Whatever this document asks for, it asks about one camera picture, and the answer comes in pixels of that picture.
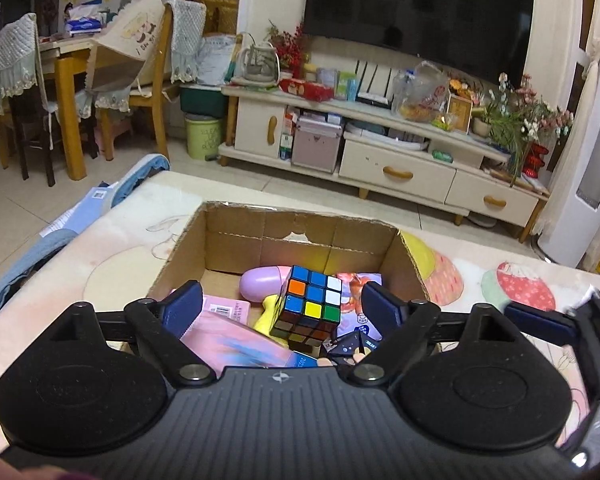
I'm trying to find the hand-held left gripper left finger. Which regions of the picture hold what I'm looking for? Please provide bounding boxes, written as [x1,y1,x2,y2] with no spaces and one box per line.
[54,280,217,387]

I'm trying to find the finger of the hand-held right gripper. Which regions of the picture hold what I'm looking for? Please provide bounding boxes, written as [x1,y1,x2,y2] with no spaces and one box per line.
[504,286,600,404]
[559,403,600,477]

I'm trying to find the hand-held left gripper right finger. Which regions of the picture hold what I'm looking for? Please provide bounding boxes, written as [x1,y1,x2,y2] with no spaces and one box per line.
[346,281,512,385]

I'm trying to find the printed tissue pack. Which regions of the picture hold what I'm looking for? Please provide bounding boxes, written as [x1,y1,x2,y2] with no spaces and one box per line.
[335,270,387,342]

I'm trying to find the black printed box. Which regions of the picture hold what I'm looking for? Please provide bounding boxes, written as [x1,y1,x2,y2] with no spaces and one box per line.
[323,328,382,367]

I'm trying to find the pink box with plane print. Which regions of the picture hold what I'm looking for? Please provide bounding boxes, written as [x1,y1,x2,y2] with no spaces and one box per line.
[178,308,309,370]

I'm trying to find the colourful puzzle cube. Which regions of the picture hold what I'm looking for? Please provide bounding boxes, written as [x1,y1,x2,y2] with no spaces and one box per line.
[268,263,345,355]

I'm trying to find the purple egg toy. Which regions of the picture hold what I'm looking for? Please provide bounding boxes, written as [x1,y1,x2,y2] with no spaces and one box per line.
[238,267,287,305]

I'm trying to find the yellow toy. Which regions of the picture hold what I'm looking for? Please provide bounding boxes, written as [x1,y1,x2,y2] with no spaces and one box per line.
[252,293,287,347]

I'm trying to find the blue medicine box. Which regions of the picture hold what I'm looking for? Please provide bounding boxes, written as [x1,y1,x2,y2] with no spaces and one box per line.
[288,351,322,370]

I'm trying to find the green printed cardboard box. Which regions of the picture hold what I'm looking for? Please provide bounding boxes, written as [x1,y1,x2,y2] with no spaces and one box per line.
[146,201,432,369]

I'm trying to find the cream television cabinet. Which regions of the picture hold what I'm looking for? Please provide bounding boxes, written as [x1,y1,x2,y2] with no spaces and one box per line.
[217,82,551,244]

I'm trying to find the blue cushion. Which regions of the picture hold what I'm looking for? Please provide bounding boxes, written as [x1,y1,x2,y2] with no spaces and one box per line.
[0,230,79,322]
[111,155,172,209]

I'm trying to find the stack of papers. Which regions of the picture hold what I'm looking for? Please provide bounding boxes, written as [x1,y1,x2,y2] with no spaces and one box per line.
[489,167,551,196]

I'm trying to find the light blue booklet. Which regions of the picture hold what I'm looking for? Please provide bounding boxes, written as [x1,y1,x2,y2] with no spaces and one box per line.
[39,185,122,239]

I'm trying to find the red vase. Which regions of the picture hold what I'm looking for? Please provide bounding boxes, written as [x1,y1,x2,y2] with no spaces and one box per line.
[522,142,549,179]

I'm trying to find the white standing air conditioner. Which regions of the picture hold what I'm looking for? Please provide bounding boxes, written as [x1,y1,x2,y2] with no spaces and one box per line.
[537,24,600,269]

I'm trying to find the light green trash can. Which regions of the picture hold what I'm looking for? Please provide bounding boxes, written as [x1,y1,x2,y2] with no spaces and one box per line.
[184,114,224,161]

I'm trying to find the white oval tray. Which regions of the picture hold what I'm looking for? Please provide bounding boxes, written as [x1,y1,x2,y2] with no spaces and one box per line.
[343,122,429,151]

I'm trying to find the pink storage case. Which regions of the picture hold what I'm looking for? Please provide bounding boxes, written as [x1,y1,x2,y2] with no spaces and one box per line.
[292,114,344,174]

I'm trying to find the potted green plant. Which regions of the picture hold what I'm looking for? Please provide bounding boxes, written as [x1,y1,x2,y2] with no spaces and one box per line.
[472,104,526,181]

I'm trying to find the wooden chair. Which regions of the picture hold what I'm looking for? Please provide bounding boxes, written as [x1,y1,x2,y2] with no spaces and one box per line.
[94,4,181,161]

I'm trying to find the dark green bin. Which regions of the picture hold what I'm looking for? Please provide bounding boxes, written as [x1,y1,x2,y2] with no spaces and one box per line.
[179,84,229,119]

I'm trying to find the pink flower bouquet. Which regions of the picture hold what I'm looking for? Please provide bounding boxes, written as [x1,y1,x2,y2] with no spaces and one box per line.
[497,73,576,144]

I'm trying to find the clear plastic bag of snacks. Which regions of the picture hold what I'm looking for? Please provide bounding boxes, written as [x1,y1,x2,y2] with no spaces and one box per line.
[392,59,451,124]

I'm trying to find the white router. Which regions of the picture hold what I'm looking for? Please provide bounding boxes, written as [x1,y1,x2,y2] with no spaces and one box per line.
[355,59,396,107]

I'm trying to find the wooden dining table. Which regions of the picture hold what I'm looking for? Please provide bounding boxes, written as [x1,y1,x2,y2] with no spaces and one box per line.
[37,34,101,181]

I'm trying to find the red gift box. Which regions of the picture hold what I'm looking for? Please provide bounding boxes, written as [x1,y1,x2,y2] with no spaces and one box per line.
[278,78,336,101]

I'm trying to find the orange flower arrangement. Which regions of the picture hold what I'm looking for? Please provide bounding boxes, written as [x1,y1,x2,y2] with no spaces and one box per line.
[447,77,476,99]

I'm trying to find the white certificate paper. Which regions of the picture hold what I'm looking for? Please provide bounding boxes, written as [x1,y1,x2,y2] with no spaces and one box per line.
[195,34,241,86]

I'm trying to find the glass teapot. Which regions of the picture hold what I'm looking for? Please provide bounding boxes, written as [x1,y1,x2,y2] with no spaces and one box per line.
[234,42,281,84]

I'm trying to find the lace chair cover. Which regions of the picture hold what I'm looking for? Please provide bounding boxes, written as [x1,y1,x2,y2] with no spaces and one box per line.
[0,12,40,119]
[164,0,207,84]

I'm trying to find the red berry branches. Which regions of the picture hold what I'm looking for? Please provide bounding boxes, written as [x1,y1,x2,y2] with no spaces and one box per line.
[267,19,309,71]

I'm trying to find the blue tissue pack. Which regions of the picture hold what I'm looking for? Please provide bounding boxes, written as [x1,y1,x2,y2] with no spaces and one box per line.
[64,17,104,36]

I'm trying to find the black television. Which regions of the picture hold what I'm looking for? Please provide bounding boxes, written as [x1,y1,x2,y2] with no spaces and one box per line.
[303,0,536,89]

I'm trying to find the wooden photo frame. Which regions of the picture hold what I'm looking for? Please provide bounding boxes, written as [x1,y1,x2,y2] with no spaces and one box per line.
[445,93,474,134]

